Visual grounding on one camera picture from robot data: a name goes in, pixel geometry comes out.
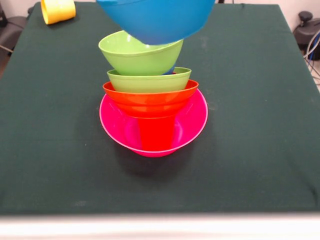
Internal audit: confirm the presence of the large pink bowl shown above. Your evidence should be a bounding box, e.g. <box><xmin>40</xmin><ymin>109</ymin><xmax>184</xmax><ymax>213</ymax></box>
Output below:
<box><xmin>98</xmin><ymin>87</ymin><xmax>209</xmax><ymax>158</ymax></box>

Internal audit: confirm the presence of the red cup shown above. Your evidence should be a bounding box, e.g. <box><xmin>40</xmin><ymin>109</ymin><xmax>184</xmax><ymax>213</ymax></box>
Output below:
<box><xmin>136</xmin><ymin>116</ymin><xmax>177</xmax><ymax>152</ymax></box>

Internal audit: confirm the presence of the yellow cup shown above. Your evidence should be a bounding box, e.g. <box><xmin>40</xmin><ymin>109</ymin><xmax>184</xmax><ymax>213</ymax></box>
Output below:
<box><xmin>40</xmin><ymin>0</ymin><xmax>77</xmax><ymax>25</ymax></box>

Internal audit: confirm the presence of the tangle of cables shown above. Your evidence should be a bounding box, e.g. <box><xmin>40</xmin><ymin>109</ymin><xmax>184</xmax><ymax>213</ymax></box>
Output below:
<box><xmin>303</xmin><ymin>32</ymin><xmax>320</xmax><ymax>87</ymax></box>

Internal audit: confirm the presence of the light blue bowl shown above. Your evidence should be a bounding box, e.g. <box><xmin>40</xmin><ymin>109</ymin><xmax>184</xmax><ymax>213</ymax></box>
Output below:
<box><xmin>96</xmin><ymin>0</ymin><xmax>217</xmax><ymax>46</ymax></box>

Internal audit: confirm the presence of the dark blue bowl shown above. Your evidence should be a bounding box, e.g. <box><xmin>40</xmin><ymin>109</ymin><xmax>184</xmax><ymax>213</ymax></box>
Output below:
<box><xmin>162</xmin><ymin>64</ymin><xmax>176</xmax><ymax>76</ymax></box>

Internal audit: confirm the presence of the orange bowl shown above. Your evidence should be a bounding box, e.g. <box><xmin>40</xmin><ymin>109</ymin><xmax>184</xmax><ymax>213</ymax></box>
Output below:
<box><xmin>102</xmin><ymin>79</ymin><xmax>200</xmax><ymax>119</ymax></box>

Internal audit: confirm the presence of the green bowl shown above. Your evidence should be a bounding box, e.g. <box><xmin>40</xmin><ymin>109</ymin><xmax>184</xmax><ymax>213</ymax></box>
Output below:
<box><xmin>97</xmin><ymin>30</ymin><xmax>185</xmax><ymax>77</ymax></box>
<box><xmin>106</xmin><ymin>66</ymin><xmax>193</xmax><ymax>94</ymax></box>

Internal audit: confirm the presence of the dark green tablecloth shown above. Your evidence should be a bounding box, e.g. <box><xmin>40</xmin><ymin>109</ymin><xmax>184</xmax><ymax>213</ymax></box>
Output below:
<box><xmin>0</xmin><ymin>1</ymin><xmax>320</xmax><ymax>216</ymax></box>

